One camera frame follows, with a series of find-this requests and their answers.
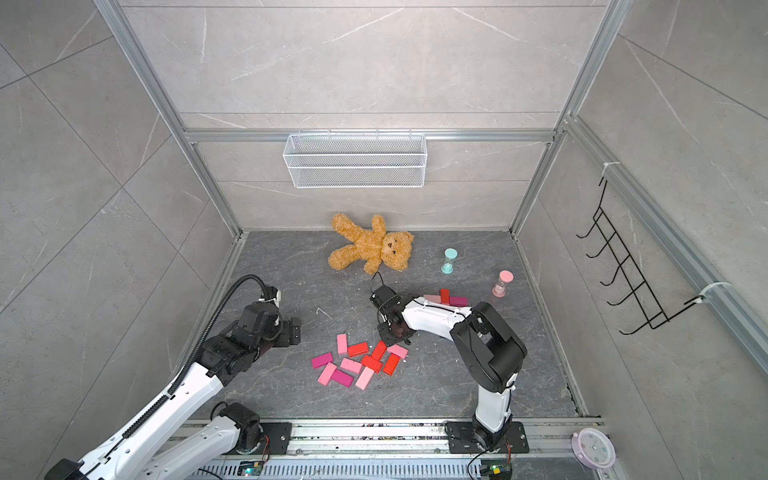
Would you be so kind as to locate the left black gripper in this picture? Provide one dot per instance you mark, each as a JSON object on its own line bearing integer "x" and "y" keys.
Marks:
{"x": 288, "y": 337}

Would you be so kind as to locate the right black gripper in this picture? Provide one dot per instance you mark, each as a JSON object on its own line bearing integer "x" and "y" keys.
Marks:
{"x": 389, "y": 339}

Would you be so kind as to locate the magenta block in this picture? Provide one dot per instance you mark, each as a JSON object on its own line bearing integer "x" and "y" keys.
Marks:
{"x": 322, "y": 360}
{"x": 342, "y": 378}
{"x": 459, "y": 301}

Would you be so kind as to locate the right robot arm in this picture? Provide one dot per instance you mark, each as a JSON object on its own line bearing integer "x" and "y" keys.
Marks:
{"x": 491, "y": 351}

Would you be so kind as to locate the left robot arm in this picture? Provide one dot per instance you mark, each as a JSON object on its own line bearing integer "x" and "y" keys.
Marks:
{"x": 136, "y": 450}

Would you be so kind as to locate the brown teddy bear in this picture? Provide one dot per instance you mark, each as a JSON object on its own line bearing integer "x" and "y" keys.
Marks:
{"x": 375, "y": 246}

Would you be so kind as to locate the teal sand timer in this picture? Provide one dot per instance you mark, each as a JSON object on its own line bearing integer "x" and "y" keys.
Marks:
{"x": 450, "y": 255}

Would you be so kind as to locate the pink sand timer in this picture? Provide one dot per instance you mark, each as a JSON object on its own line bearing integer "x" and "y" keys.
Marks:
{"x": 505, "y": 278}

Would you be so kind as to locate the lilac round clock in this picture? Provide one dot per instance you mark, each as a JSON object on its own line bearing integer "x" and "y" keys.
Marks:
{"x": 593, "y": 449}

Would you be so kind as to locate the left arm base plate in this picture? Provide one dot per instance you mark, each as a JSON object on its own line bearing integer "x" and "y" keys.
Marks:
{"x": 271, "y": 437}

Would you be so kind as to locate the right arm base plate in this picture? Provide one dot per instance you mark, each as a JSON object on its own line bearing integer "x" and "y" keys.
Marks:
{"x": 466, "y": 437}

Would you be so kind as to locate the white wire mesh basket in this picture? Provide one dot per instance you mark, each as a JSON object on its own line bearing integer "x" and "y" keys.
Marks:
{"x": 359, "y": 160}

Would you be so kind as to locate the black wire hook rack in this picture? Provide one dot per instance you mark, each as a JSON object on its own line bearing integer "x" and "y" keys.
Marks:
{"x": 627, "y": 268}

